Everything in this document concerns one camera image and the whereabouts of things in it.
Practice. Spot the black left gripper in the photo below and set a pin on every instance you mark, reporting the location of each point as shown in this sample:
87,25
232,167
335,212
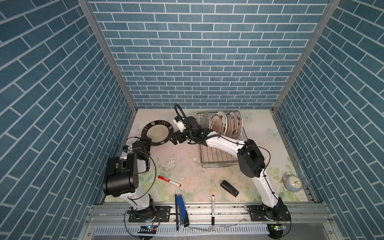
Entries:
146,145

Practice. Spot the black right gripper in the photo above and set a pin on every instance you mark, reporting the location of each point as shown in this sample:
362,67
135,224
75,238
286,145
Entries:
178,134

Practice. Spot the black rimmed cream plate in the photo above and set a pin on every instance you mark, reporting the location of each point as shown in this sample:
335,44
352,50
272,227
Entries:
158,131

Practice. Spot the grey ribbed plate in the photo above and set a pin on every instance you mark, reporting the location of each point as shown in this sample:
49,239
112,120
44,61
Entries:
205,120

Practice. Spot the watermelon pattern white plate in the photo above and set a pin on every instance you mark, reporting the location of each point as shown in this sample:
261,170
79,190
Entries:
224,122

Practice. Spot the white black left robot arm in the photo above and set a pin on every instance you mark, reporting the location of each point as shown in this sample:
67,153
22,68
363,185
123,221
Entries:
121,179

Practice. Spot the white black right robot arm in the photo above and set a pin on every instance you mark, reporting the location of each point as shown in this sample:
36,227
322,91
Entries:
250,158

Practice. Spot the orange sunburst white plate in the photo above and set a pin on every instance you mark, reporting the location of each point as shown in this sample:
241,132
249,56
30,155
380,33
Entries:
215,124

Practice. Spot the red white marker pen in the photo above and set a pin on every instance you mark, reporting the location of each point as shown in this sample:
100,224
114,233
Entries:
169,181

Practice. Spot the rearmost floral patterned plate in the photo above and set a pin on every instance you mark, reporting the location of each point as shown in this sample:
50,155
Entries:
240,124

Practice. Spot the black stapler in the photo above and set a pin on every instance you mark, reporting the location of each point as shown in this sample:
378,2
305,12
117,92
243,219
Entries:
229,188

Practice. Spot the black white marker pen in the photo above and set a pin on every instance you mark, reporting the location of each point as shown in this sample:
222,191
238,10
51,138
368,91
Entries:
213,211

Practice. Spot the blue black box cutter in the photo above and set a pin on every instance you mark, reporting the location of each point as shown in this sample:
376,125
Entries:
181,212

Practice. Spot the white alarm clock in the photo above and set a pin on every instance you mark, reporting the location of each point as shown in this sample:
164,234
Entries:
291,182

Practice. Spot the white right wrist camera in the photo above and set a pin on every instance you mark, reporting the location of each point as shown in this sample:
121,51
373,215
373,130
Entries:
180,125

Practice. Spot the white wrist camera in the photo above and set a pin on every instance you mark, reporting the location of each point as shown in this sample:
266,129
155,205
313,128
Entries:
180,125
127,148

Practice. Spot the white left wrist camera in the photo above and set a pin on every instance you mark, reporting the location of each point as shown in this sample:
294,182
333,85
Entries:
127,148

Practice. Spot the chrome wire dish rack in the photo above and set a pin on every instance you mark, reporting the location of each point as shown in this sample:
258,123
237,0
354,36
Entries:
221,151

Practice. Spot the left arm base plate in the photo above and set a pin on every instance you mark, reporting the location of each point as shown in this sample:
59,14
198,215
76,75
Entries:
150,214

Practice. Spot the white slotted cable duct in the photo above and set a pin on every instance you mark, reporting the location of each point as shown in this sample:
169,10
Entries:
173,231

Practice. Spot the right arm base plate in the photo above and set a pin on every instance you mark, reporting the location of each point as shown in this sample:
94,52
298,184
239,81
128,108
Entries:
260,213

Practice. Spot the aluminium front rail frame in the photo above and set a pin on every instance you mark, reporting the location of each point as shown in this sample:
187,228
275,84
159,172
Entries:
309,221

